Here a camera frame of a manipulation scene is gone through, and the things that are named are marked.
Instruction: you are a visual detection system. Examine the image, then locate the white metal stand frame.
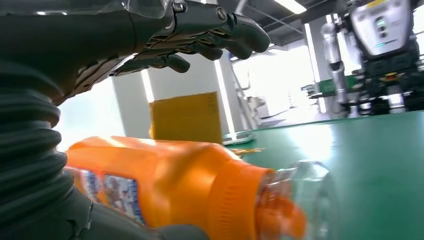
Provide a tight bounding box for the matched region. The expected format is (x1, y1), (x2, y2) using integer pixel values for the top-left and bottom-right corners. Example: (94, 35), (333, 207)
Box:
(228, 56), (266, 131)

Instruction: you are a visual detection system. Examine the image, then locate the standing humanoid robot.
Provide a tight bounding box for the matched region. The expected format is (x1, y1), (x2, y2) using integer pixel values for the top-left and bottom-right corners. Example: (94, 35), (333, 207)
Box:
(319, 0), (424, 117)

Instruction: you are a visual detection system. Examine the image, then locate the yellow wrapped cardboard box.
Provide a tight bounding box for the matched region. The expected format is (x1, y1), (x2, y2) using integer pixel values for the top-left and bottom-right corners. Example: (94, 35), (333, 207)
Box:
(149, 91), (223, 145)

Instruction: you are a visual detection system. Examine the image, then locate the orange bottle with clear cap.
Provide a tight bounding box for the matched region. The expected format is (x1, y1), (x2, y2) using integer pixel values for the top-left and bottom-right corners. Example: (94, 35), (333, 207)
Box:
(64, 135), (334, 240)

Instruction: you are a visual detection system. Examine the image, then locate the long ceiling light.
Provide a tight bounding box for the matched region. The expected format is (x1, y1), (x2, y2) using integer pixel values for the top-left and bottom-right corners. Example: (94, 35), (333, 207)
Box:
(274, 0), (308, 15)

